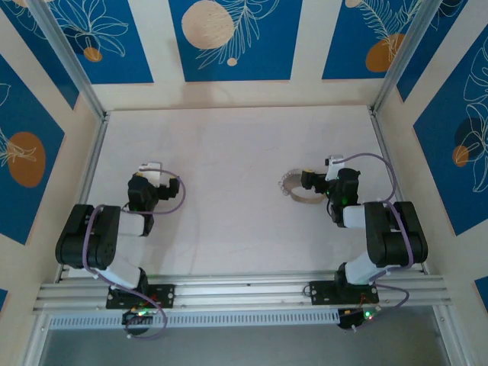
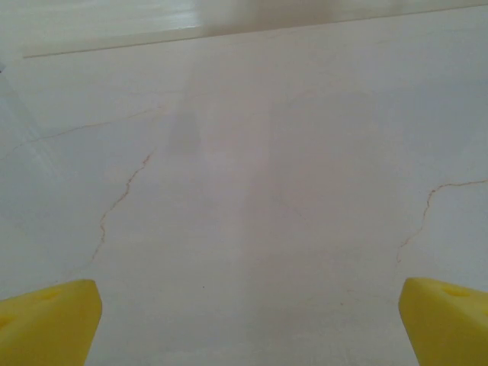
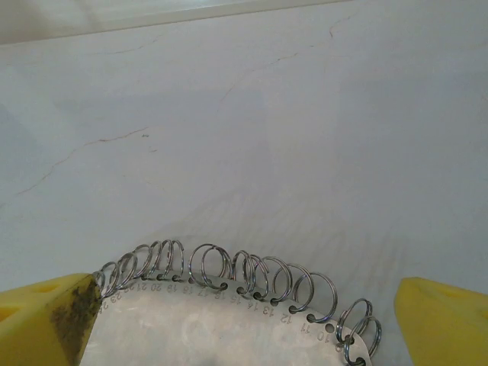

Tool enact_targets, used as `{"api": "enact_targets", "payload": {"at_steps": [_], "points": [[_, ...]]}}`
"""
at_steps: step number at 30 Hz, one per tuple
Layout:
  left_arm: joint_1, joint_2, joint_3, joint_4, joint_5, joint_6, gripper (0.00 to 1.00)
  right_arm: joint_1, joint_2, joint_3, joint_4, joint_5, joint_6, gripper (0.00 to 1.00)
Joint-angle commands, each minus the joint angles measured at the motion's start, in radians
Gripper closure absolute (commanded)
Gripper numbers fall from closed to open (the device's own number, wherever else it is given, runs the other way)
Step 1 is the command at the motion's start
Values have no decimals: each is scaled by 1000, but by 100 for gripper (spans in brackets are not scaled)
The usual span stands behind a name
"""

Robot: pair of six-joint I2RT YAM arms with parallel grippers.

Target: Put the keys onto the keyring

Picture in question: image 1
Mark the metal keyring band with rings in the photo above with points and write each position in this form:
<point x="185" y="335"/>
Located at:
<point x="305" y="200"/>

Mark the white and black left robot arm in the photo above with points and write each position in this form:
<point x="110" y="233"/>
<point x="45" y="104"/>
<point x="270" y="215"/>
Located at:
<point x="95" y="244"/>

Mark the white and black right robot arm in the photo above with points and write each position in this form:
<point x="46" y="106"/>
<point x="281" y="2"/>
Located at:
<point x="396" y="244"/>

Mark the small controller circuit board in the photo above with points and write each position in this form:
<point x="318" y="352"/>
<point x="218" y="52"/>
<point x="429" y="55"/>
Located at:
<point x="139" y="316"/>
<point x="354" y="318"/>

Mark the blue panel with beige circle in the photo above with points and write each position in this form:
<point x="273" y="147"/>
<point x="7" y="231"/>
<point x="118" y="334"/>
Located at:
<point x="267" y="45"/>

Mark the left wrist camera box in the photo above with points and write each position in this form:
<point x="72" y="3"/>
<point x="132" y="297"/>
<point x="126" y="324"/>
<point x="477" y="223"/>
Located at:
<point x="150" y="166"/>

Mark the blue floral wall panel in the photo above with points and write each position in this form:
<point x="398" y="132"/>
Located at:
<point x="47" y="61"/>
<point x="423" y="57"/>
<point x="23" y="209"/>
<point x="438" y="171"/>
<point x="343" y="45"/>
<point x="126" y="57"/>

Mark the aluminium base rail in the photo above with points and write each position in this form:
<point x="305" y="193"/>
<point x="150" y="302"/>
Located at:
<point x="244" y="295"/>

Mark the aluminium frame post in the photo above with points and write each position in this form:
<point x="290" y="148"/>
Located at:
<point x="406" y="53"/>
<point x="68" y="51"/>

